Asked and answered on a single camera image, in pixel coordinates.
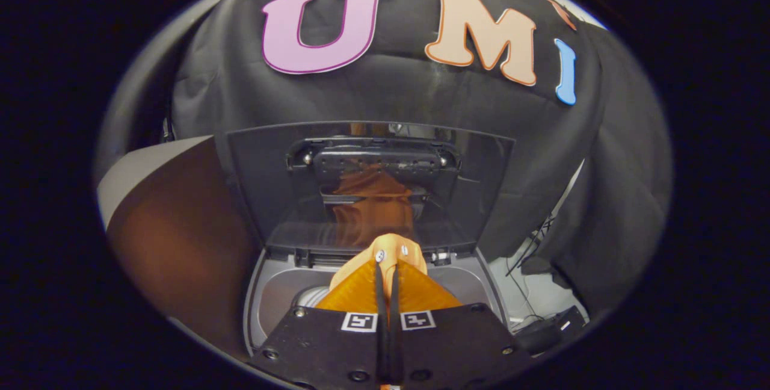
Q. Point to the black box on floor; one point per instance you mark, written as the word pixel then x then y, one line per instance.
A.
pixel 550 327

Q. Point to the black tripod stand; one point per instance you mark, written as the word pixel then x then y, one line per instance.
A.
pixel 535 239

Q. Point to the black backdrop cloth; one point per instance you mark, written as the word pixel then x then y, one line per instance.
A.
pixel 391 95

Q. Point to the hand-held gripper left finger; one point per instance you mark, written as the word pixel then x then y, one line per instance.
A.
pixel 325 348

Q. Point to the orange button shirt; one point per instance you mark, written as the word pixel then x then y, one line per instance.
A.
pixel 391 245

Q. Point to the beige and dark cabinet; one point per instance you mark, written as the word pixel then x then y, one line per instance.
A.
pixel 174 239

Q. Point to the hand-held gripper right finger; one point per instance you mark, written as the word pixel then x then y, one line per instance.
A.
pixel 457 348

